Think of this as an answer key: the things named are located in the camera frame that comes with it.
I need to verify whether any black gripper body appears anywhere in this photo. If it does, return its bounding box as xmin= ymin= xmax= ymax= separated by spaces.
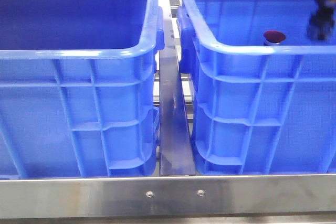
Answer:
xmin=307 ymin=0 xmax=335 ymax=41

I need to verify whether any red mushroom push button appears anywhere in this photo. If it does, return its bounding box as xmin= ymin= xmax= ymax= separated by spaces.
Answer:
xmin=263 ymin=30 xmax=286 ymax=46

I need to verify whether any right blue plastic crate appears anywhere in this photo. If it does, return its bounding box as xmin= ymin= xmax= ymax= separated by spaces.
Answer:
xmin=178 ymin=0 xmax=335 ymax=175

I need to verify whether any blue plastic crate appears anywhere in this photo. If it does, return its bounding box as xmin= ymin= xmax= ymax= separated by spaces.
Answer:
xmin=1 ymin=0 xmax=164 ymax=180
xmin=178 ymin=0 xmax=335 ymax=175

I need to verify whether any metal divider bar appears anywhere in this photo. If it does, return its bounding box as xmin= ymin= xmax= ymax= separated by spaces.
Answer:
xmin=159 ymin=7 xmax=195 ymax=176

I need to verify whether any left blue plastic crate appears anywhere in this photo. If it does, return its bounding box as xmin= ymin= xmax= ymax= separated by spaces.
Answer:
xmin=1 ymin=0 xmax=164 ymax=180

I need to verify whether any stainless steel front rail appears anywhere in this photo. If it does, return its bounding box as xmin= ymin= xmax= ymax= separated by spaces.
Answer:
xmin=1 ymin=174 xmax=335 ymax=219

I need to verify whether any right rail screw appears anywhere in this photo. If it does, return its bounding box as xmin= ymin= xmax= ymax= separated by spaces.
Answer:
xmin=197 ymin=189 xmax=205 ymax=197

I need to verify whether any rail screw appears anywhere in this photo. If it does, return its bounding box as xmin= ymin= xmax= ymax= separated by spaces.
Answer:
xmin=146 ymin=191 xmax=154 ymax=198
xmin=197 ymin=189 xmax=205 ymax=197

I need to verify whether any left rail screw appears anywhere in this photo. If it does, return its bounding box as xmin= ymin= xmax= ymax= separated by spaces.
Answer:
xmin=146 ymin=191 xmax=154 ymax=198

